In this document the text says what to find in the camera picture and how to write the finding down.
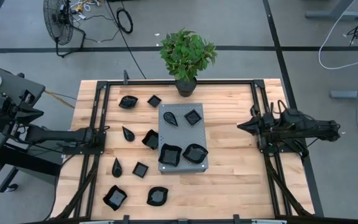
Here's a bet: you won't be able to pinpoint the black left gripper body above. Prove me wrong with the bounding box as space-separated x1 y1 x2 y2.
0 95 21 125

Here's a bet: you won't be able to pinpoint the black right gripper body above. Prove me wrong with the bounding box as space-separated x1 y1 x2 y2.
258 108 304 147

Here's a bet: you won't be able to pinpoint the small black square plate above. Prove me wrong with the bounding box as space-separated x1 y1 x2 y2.
147 94 163 108
184 108 203 126
131 161 150 179

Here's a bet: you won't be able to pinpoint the black leaf-shaped plate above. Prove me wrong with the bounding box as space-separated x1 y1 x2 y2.
118 95 139 110
181 143 209 165
146 186 170 207

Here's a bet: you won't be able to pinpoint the black teardrop plate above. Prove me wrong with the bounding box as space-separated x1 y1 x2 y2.
163 111 179 127
122 126 135 143
111 157 123 179

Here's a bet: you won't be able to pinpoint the black wavy square plate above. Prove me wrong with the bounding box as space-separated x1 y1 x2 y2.
157 143 183 167
102 184 129 212
141 129 161 151

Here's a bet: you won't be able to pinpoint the black side table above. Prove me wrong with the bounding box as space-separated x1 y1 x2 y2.
0 63 63 198

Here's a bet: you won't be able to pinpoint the grey perforated metal shelf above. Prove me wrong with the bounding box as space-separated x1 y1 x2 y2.
157 103 210 174

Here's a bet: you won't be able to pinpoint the black floor fan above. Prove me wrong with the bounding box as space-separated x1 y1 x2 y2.
43 0 86 58

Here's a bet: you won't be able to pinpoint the green potted plant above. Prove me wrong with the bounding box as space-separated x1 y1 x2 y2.
159 28 219 98

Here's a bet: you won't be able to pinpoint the yellow cable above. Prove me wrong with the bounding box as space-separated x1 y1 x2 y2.
0 59 76 110

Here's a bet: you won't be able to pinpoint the white cable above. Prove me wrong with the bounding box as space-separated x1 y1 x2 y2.
318 0 358 70

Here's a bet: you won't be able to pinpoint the tangled cables and plugs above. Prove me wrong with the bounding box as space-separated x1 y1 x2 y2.
68 0 104 19

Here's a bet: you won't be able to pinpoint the black aluminium table frame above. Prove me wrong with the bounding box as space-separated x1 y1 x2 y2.
53 79 325 222

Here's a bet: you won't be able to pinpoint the long black cable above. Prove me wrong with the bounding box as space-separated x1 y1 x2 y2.
106 0 147 80

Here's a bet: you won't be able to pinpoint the black coiled cable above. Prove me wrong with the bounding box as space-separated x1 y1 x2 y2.
116 7 134 35

